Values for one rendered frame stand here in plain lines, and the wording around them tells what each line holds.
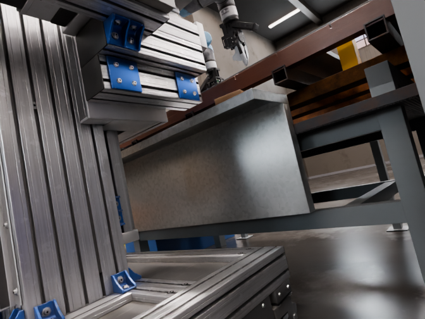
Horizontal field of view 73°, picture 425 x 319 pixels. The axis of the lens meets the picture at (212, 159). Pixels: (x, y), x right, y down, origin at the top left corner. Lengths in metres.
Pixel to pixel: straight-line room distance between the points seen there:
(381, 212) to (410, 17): 0.58
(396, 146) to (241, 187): 0.49
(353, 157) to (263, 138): 10.98
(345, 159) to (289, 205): 11.06
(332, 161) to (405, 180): 11.20
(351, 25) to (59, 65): 0.80
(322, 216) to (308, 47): 0.54
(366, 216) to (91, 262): 0.78
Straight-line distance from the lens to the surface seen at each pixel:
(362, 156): 11.85
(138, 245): 1.81
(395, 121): 0.94
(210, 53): 1.78
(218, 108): 0.89
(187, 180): 1.24
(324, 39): 0.97
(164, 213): 1.39
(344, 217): 1.01
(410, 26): 0.56
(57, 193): 0.80
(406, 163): 0.93
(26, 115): 0.82
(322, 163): 12.25
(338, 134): 0.98
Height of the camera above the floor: 0.43
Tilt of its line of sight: 6 degrees up
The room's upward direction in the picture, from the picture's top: 12 degrees counter-clockwise
